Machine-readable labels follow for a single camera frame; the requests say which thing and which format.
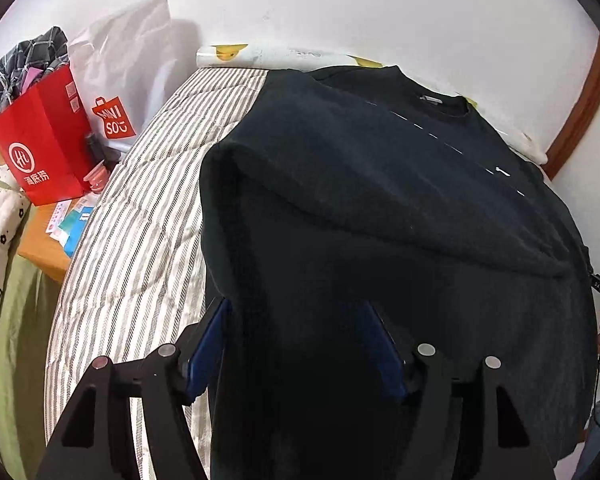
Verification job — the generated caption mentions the black sweatshirt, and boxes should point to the black sweatshirt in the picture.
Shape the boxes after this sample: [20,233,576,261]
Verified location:
[199,64,600,480]

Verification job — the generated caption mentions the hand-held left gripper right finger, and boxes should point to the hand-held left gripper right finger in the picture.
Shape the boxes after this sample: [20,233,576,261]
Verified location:
[357,301,557,480]

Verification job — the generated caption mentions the dark checkered cloth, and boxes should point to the dark checkered cloth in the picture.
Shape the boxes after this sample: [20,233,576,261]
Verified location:
[0,26,70,115]

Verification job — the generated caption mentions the wooden nightstand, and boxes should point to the wooden nightstand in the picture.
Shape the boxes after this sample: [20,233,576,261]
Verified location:
[0,102,96,283]

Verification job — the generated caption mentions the white plastic shopping bag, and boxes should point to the white plastic shopping bag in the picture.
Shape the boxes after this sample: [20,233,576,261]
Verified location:
[68,0,173,161]

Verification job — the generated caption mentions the striped bed quilt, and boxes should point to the striped bed quilt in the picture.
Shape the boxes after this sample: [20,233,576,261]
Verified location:
[44,66,271,480]

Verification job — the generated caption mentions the pink bottle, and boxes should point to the pink bottle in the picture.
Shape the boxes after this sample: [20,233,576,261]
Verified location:
[83,160,112,194]

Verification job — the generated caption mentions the brown wooden door frame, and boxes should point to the brown wooden door frame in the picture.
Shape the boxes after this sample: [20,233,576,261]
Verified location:
[546,34,600,181]

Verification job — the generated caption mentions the green bed sheet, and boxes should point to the green bed sheet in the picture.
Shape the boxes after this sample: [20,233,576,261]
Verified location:
[0,205,63,480]

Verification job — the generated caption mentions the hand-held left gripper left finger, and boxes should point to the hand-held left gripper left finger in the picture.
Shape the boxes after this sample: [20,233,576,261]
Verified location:
[36,296,229,480]

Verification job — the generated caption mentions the person's leg in jeans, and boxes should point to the person's leg in jeans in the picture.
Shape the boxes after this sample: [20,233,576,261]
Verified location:
[571,394,600,480]

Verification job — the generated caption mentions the red paper bag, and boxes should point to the red paper bag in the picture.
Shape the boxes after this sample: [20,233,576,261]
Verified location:
[0,64,97,207]

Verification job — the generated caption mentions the small black bottle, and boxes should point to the small black bottle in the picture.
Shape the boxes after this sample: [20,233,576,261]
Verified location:
[84,131,105,162]

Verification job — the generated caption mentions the blue and white packets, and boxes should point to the blue and white packets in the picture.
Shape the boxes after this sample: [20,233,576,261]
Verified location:
[45,193,98,258]

